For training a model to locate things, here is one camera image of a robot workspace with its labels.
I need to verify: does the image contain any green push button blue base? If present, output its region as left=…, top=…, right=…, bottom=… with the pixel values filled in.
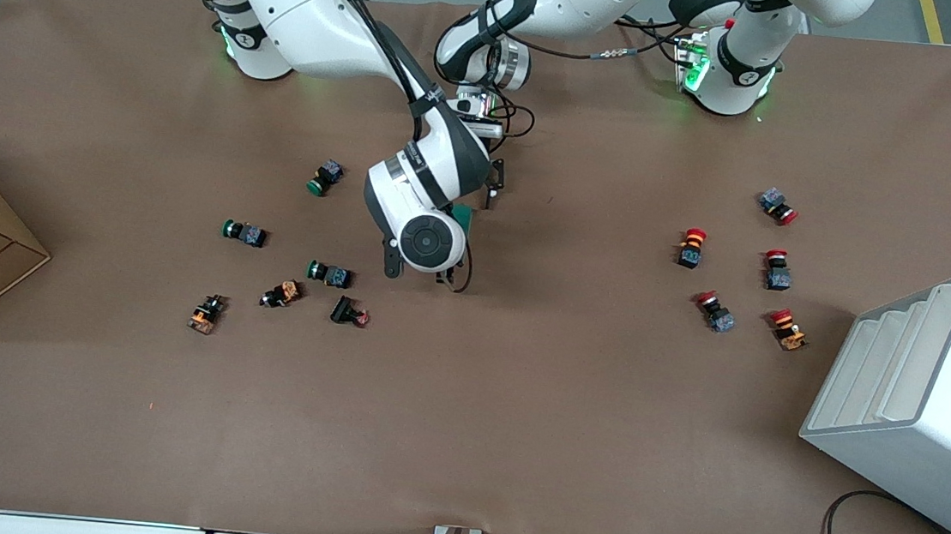
left=221, top=219, right=271, bottom=249
left=305, top=158, right=346, bottom=199
left=305, top=259, right=353, bottom=290

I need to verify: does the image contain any black left arm base cable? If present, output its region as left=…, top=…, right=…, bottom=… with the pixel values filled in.
left=533, top=10, right=697, bottom=72

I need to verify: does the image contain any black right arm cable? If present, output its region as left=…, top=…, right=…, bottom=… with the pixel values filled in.
left=294, top=0, right=446, bottom=140

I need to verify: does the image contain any black selector switch orange base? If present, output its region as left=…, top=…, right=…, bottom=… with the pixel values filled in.
left=260, top=278, right=304, bottom=311
left=187, top=292, right=228, bottom=337

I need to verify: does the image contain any red push button blue base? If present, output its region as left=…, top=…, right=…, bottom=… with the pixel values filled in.
left=762, top=249, right=795, bottom=293
left=691, top=290, right=738, bottom=335
left=756, top=186, right=801, bottom=227

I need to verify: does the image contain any white stepped sorting rack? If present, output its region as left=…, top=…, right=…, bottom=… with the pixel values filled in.
left=791, top=253, right=951, bottom=534

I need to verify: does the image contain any black push button red base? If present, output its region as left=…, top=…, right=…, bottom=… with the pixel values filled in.
left=329, top=294, right=373, bottom=329

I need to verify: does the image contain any red push button orange base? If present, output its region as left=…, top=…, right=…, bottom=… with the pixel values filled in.
left=767, top=307, right=811, bottom=354
left=676, top=226, right=708, bottom=271

